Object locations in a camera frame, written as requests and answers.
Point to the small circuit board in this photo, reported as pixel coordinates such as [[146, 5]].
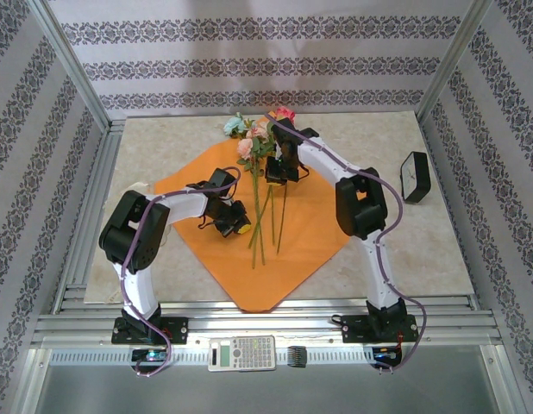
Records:
[[385, 354], [151, 355]]

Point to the pale pink artificial flower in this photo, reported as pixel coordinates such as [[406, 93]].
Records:
[[260, 131]]

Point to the orange wrapping paper sheet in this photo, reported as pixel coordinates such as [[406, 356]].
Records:
[[301, 241]]

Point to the grey metal shelf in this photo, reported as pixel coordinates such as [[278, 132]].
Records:
[[266, 392]]

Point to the light blue artificial flower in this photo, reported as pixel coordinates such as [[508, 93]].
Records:
[[234, 125]]

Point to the beige ribbon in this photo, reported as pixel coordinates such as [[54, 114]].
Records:
[[140, 184]]

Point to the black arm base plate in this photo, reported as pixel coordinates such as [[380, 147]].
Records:
[[357, 330], [178, 330]]

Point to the slotted metal strip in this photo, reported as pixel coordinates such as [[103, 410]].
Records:
[[331, 356]]

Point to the aluminium frame post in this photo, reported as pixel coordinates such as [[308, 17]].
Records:
[[449, 64], [74, 69]]

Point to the red pink artificial rose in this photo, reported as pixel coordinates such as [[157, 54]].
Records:
[[286, 113]]

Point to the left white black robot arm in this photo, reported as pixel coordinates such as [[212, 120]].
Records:
[[139, 289]]

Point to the black clipper comb guard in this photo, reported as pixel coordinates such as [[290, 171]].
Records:
[[296, 356]]

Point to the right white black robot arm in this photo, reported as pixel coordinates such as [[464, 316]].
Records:
[[376, 289]]

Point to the white scientific calculator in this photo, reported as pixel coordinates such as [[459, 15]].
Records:
[[249, 353]]

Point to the aluminium cross rail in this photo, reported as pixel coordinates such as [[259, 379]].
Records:
[[266, 321]]

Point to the aluminium side rail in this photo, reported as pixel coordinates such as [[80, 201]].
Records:
[[102, 168]]

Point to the black desk clock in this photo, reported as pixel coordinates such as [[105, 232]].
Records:
[[415, 179]]

